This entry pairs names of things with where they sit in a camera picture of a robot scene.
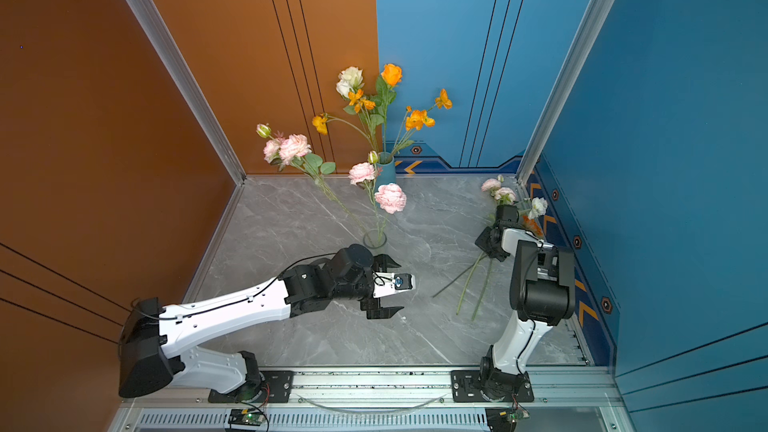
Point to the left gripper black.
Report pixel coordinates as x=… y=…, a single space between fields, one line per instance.
x=384 y=312

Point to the right aluminium corner post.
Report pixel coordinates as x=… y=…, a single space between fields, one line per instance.
x=588 y=30

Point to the teal ceramic vase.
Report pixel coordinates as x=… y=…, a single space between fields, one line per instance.
x=386 y=170

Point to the white pink small flowers stem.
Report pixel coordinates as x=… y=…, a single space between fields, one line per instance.
x=532 y=207

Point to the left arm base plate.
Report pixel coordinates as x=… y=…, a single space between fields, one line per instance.
x=273 y=387

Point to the pink carnation flower stem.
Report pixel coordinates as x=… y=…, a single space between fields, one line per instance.
x=296 y=152

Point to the clear ribbed glass vase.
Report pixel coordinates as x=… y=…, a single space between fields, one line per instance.
x=375 y=239

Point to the orange gerbera flower stem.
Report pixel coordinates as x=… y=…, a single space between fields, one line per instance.
x=530 y=231

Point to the orange rose flower stem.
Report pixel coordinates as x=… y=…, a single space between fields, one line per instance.
x=391 y=74

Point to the right circuit board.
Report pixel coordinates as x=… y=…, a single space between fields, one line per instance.
x=505 y=419

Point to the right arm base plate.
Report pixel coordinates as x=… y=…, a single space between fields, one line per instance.
x=468 y=386

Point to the white rosebud flower stem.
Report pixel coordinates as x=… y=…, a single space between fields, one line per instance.
x=342 y=89

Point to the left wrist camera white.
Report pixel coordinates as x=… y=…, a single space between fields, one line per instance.
x=388 y=284

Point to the white cream rose stem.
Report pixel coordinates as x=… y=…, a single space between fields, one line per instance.
x=353 y=75

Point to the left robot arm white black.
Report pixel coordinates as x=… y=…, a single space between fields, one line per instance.
x=162 y=345

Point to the left aluminium corner post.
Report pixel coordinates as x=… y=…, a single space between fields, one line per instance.
x=160 y=37

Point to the aluminium corner post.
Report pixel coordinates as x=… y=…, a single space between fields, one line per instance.
x=160 y=37
x=588 y=30

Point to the left green circuit board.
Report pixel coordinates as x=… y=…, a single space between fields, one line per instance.
x=247 y=419

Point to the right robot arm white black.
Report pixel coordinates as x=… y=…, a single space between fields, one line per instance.
x=541 y=295

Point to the aluminium front rail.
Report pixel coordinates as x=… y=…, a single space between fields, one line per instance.
x=392 y=398

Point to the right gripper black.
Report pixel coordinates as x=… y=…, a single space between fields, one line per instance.
x=482 y=242

